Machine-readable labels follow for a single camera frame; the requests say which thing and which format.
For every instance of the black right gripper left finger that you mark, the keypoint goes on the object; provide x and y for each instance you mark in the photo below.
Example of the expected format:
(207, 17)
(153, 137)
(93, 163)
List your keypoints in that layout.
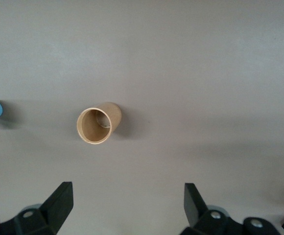
(56, 210)

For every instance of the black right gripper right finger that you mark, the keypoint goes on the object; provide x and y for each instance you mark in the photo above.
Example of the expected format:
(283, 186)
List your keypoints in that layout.
(196, 215)

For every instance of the brown wooden cup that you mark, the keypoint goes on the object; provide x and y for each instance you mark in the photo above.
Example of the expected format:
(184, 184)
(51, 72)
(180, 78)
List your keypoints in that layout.
(93, 134)

